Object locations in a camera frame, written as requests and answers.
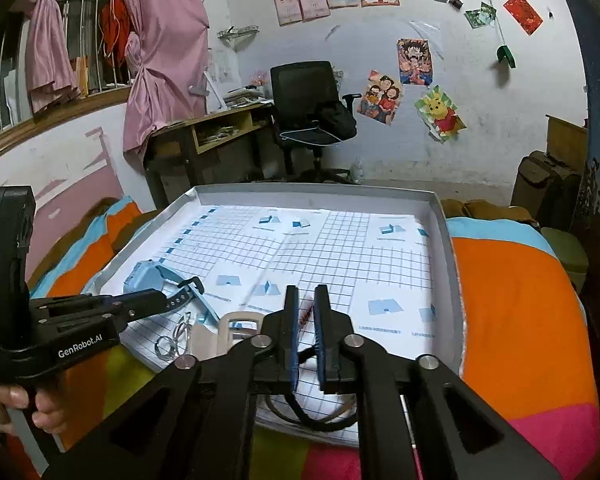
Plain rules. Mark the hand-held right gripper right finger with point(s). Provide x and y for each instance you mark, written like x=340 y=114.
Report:
x=323 y=345

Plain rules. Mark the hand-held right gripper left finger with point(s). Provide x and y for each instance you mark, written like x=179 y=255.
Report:
x=292 y=355

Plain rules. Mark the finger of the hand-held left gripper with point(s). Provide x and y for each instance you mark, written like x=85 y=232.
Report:
x=80 y=302
x=145 y=305

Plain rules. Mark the light blue smartwatch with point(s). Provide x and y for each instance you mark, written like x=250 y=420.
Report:
x=145 y=276

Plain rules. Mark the metal key rings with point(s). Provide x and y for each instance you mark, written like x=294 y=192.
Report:
x=172 y=342

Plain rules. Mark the black round band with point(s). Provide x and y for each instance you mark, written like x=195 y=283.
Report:
x=300 y=417

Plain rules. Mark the white shallow cardboard box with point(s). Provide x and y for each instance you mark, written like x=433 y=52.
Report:
x=445 y=270

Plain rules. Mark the person's left hand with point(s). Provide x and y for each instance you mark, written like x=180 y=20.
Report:
x=47 y=410

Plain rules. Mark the printed grid paper sheet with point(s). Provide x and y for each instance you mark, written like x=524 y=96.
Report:
x=340 y=260

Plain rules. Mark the wooden desk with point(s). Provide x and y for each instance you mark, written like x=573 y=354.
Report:
x=175 y=160

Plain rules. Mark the wooden window sill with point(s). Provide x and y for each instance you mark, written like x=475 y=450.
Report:
x=55 y=127

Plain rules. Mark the clear plastic bottle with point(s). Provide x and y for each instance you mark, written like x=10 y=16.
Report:
x=358 y=171

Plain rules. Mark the colourful patchwork blanket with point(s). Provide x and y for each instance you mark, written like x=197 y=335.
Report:
x=510 y=320

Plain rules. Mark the metal window grille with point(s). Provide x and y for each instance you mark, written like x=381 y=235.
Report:
x=10 y=65

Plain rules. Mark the white clothes hanger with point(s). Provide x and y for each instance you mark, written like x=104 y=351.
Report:
x=310 y=136

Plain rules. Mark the pink hanging cloth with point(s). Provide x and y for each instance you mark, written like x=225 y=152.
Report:
x=50 y=55

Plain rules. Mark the white desk lamp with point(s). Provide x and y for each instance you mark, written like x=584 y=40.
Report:
x=215 y=92

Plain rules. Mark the black bag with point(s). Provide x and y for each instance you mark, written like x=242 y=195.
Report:
x=337 y=120

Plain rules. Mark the pile of papers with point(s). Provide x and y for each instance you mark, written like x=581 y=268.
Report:
x=247 y=96

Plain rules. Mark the pink tied curtain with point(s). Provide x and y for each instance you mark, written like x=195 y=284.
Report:
x=165 y=60

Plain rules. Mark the cartoon family poster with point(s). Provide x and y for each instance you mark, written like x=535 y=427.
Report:
x=380 y=100

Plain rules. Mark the black office chair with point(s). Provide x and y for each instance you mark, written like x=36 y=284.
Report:
x=300 y=90

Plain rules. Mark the yellow bear poster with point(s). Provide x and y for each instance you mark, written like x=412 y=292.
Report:
x=442 y=115

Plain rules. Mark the olive green stool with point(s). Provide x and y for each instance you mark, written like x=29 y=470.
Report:
x=567 y=255

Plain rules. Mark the orange hanging garment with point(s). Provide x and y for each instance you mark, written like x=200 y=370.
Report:
x=115 y=30

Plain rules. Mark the brown suitcase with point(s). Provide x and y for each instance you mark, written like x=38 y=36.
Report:
x=545 y=190

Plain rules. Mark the anime character poster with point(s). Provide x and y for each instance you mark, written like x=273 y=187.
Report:
x=415 y=62

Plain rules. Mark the wooden cabinet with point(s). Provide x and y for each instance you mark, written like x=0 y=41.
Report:
x=567 y=137

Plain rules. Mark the green paper ornament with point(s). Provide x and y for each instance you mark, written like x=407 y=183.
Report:
x=506 y=56

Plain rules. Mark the red envelope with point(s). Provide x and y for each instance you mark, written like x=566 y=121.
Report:
x=524 y=12

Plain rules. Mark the green wall photos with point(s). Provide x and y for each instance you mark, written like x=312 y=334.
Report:
x=481 y=14

